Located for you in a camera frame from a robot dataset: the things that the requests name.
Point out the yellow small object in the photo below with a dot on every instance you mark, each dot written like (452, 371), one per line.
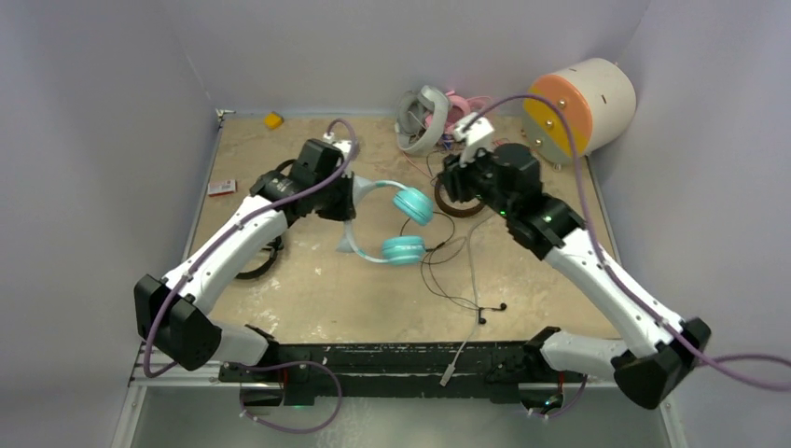
(273, 121)

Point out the grey white headphones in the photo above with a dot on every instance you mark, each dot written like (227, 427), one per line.
(420, 119)

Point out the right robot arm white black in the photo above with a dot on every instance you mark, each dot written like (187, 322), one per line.
(654, 351)

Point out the round drawer cabinet orange yellow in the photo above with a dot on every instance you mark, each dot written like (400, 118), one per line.
(595, 96)

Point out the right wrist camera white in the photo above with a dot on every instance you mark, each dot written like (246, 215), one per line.
(475, 133)

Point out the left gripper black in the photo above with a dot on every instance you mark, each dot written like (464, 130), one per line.
(340, 212)

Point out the small red white box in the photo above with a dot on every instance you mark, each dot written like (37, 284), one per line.
(221, 188)

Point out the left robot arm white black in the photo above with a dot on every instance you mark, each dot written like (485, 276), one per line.
(172, 310)

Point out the brown headphones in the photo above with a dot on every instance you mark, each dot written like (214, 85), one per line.
(452, 206)

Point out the pink headphones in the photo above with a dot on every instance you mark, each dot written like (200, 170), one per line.
(461, 107)

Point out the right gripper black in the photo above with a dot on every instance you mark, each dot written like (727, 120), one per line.
(453, 174)

